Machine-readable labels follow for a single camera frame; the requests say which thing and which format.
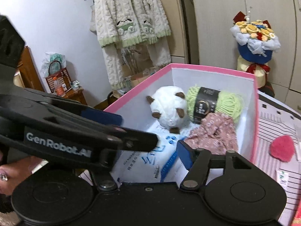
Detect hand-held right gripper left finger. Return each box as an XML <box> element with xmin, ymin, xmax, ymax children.
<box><xmin>90</xmin><ymin>167</ymin><xmax>123</xmax><ymax>192</ymax></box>

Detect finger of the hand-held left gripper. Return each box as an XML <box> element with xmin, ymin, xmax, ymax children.
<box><xmin>50</xmin><ymin>98</ymin><xmax>122</xmax><ymax>127</ymax></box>
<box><xmin>94</xmin><ymin>125</ymin><xmax>158</xmax><ymax>153</ymax></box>

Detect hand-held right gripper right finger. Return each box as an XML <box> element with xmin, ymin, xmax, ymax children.
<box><xmin>176</xmin><ymin>140</ymin><xmax>259</xmax><ymax>191</ymax></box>

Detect white packet blue print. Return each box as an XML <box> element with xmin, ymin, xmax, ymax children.
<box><xmin>110</xmin><ymin>120</ymin><xmax>191</xmax><ymax>184</ymax></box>

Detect pink floral cloth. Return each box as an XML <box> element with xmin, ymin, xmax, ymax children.
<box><xmin>185</xmin><ymin>112</ymin><xmax>239</xmax><ymax>154</ymax></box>

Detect white plush toy brown ears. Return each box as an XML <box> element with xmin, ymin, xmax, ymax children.
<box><xmin>146</xmin><ymin>86</ymin><xmax>189</xmax><ymax>134</ymax></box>

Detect light green yarn skein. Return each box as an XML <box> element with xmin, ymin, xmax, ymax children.
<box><xmin>186</xmin><ymin>83</ymin><xmax>242</xmax><ymax>125</ymax></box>

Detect pink cardboard box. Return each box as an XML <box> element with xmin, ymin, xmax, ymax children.
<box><xmin>79</xmin><ymin>63</ymin><xmax>260</xmax><ymax>184</ymax></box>

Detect pink fluffy heart pompom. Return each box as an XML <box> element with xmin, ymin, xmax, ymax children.
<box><xmin>269</xmin><ymin>135</ymin><xmax>295</xmax><ymax>163</ymax></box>

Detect person's left hand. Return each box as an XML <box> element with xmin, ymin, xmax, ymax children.
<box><xmin>0</xmin><ymin>157</ymin><xmax>47</xmax><ymax>196</ymax></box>

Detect wooden cabinet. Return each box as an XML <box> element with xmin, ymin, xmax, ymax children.
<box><xmin>56</xmin><ymin>88</ymin><xmax>88</xmax><ymax>106</ymax></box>

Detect orange drink bottle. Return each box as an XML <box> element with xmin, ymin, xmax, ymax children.
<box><xmin>52</xmin><ymin>76</ymin><xmax>64</xmax><ymax>96</ymax></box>

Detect checked tote bag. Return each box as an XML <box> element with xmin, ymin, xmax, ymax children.
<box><xmin>45</xmin><ymin>61</ymin><xmax>71</xmax><ymax>95</ymax></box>

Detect white fleece pajama pants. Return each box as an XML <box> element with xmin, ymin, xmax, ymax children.
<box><xmin>102</xmin><ymin>38</ymin><xmax>172</xmax><ymax>91</ymax></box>

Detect wooden headboard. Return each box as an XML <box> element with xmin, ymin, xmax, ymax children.
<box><xmin>13</xmin><ymin>46</ymin><xmax>46</xmax><ymax>92</ymax></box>

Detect green white plastic bag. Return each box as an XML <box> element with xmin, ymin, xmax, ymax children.
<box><xmin>42</xmin><ymin>51</ymin><xmax>67</xmax><ymax>78</ymax></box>

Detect small white sachet green print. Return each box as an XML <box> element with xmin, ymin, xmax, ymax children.
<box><xmin>276</xmin><ymin>169</ymin><xmax>290</xmax><ymax>184</ymax></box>

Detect white green fleece pajama jacket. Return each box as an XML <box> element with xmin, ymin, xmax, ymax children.
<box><xmin>90</xmin><ymin>0</ymin><xmax>172</xmax><ymax>49</ymax></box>

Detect beige cabinet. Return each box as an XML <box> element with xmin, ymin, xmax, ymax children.
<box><xmin>150</xmin><ymin>0</ymin><xmax>191</xmax><ymax>66</ymax></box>

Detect yellow flower bouquet blue wrap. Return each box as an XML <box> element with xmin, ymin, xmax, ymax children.
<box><xmin>230</xmin><ymin>8</ymin><xmax>281</xmax><ymax>89</ymax></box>

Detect red patterned cloth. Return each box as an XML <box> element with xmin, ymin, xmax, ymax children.
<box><xmin>290</xmin><ymin>213</ymin><xmax>301</xmax><ymax>226</ymax></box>

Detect grey wardrobe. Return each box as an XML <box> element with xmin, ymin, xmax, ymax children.
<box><xmin>188</xmin><ymin>0</ymin><xmax>301</xmax><ymax>116</ymax></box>

